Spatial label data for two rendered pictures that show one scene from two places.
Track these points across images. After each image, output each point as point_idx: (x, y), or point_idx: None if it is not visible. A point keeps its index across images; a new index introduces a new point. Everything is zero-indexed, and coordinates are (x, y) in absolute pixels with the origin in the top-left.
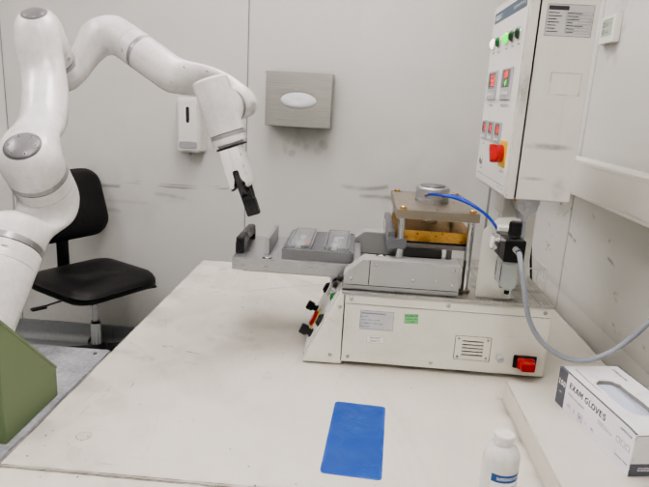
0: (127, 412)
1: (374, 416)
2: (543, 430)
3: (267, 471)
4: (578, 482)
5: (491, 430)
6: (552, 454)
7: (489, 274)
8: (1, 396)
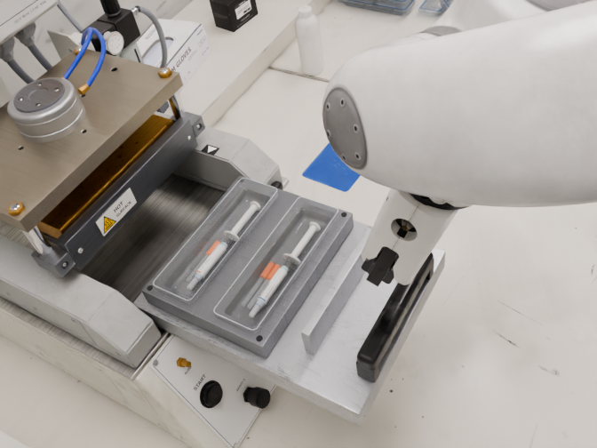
0: (587, 217)
1: (322, 164)
2: (215, 90)
3: None
4: (247, 52)
5: (231, 132)
6: (236, 71)
7: None
8: None
